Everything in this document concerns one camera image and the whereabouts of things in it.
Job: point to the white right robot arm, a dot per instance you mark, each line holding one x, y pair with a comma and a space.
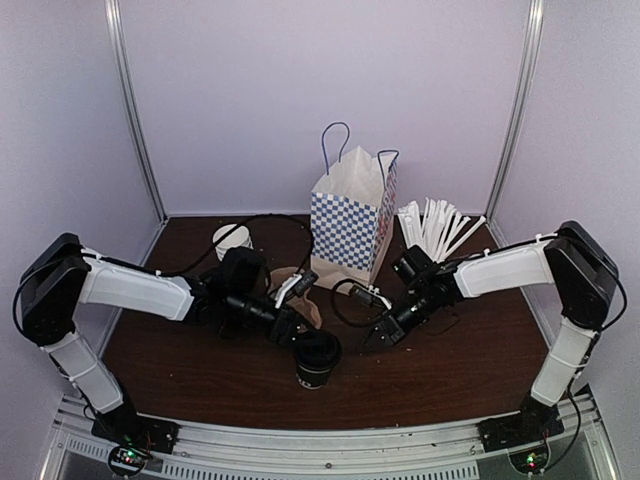
569, 259

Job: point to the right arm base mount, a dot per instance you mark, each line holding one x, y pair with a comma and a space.
527, 425

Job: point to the black and white paper cup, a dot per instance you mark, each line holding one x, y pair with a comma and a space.
312, 378

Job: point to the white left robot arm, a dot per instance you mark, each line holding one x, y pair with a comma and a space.
69, 276

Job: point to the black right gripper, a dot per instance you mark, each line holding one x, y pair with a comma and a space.
391, 332

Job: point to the left aluminium corner post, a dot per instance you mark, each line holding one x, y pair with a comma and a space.
117, 38

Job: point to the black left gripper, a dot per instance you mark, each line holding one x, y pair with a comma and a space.
285, 326

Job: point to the right aluminium corner post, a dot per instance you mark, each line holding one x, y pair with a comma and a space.
528, 64

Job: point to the brown cardboard cup carrier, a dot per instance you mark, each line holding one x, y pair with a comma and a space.
303, 305

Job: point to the aluminium front rail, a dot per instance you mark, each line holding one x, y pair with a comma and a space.
452, 450

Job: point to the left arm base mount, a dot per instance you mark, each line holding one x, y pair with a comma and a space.
135, 432

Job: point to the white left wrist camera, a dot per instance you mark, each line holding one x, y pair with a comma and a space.
296, 285

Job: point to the aluminium corner post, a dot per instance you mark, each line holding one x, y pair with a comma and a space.
528, 64
117, 38

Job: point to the blue checkered paper bag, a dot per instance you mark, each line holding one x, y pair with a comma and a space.
352, 212

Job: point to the stack of paper cups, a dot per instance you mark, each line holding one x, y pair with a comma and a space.
228, 236

